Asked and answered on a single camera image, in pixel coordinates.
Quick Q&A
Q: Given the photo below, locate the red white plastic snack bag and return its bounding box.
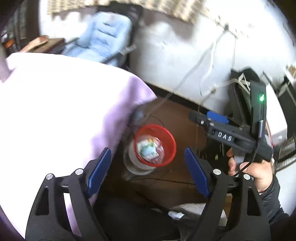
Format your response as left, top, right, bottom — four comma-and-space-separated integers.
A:
151, 138, 165, 164

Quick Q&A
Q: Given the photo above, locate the red mesh trash basket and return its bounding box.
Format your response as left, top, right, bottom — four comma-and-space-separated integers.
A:
133, 124, 177, 168

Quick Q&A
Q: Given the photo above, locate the person right hand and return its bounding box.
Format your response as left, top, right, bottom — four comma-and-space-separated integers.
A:
226, 149, 273, 193

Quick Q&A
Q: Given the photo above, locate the white box appliance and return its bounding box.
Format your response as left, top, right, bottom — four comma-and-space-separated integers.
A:
266, 84, 287, 146

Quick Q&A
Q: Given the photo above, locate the purple fleece tablecloth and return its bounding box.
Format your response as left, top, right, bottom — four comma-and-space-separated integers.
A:
1, 53, 156, 235

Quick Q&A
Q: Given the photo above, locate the beige checkered curtain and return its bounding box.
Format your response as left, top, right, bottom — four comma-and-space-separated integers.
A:
47, 0, 209, 24

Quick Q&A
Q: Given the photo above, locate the dark wooden side table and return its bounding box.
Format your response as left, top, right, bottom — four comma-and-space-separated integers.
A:
20, 35, 65, 53

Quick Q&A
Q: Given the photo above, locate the light blue cushioned chair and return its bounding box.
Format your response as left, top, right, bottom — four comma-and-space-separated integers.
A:
61, 6, 144, 67

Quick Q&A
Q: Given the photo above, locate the white power cable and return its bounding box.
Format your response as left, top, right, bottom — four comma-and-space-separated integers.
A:
143, 29, 253, 121

